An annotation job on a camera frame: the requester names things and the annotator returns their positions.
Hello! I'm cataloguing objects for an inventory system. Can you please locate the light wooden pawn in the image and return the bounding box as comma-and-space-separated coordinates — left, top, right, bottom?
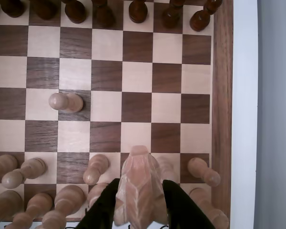
0, 154, 19, 179
156, 156, 179, 184
1, 157, 47, 189
48, 92, 84, 114
187, 157, 221, 188
82, 154, 110, 185

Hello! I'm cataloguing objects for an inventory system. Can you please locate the light wooden bishop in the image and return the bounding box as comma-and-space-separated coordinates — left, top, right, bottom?
11, 192, 54, 229

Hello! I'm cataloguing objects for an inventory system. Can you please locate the light wooden rook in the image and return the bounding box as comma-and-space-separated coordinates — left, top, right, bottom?
188, 187, 230, 229

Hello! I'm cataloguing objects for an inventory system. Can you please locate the dark wooden pawn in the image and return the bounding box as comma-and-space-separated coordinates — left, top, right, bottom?
189, 0, 224, 32
63, 0, 87, 24
92, 0, 117, 29
0, 0, 26, 19
35, 0, 61, 21
128, 0, 149, 24
161, 0, 184, 29

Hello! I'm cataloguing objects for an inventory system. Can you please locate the light wooden queen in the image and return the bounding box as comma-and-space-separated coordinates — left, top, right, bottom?
41, 184, 86, 229

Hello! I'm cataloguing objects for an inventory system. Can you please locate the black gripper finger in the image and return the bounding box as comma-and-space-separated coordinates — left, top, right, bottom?
162, 179, 216, 229
75, 178, 121, 229

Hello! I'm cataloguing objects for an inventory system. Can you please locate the light wooden king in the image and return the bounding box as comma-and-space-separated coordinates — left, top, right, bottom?
87, 182, 113, 212

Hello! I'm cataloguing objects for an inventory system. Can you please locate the wooden chessboard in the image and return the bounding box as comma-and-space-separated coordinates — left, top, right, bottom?
0, 0, 235, 229

